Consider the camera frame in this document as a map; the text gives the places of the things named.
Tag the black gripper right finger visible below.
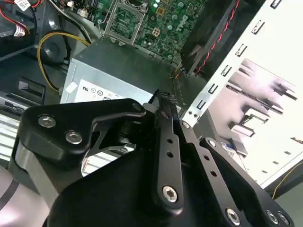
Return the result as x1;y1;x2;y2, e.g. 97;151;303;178
170;94;296;227

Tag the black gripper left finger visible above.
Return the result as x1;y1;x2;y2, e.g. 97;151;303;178
18;89;187;215

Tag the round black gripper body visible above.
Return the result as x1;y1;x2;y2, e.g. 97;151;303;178
47;115;223;227

